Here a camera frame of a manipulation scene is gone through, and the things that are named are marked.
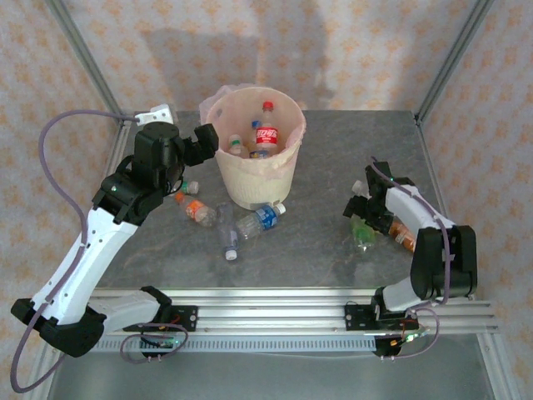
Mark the cream plastic waste bin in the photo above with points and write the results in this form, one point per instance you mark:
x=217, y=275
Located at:
x=258, y=183

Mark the aluminium frame post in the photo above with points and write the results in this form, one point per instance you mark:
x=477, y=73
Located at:
x=84, y=54
x=455, y=54

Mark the aluminium frame leg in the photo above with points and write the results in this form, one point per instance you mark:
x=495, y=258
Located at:
x=41, y=393
x=499, y=371

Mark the small circuit board green LED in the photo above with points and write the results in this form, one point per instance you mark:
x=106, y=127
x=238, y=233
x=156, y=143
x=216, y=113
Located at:
x=166, y=343
x=410, y=338

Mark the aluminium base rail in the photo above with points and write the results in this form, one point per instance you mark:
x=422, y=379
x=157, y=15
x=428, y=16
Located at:
x=270, y=312

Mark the crinkled water bottle blue label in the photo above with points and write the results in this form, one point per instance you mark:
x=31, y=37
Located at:
x=260, y=221

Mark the amber tea bottle orange label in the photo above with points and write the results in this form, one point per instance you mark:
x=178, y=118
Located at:
x=401, y=237

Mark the clear bottle dark blue label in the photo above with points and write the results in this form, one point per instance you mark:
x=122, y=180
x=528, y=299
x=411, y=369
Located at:
x=255, y=124

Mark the clear unlabelled bottle white cap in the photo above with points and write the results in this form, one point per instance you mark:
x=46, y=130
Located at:
x=228, y=233

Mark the green plastic bottle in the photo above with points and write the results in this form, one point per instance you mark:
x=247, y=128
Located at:
x=361, y=233

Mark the orange soda bottle orange cap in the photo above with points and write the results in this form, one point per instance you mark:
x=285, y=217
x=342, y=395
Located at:
x=195, y=210

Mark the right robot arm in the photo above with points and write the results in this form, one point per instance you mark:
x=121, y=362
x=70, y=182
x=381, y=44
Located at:
x=441, y=258

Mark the grey metal lower panel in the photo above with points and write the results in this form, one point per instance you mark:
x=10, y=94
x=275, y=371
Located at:
x=270, y=379

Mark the aluminium table side rail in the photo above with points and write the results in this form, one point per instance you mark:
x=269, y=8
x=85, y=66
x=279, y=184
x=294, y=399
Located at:
x=426, y=146
x=120, y=139

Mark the Pepsi lemon bottle blue label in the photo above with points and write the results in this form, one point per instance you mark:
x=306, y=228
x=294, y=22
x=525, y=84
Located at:
x=259, y=154

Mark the red label cola bottle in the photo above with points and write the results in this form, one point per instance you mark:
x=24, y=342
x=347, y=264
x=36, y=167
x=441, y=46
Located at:
x=266, y=139

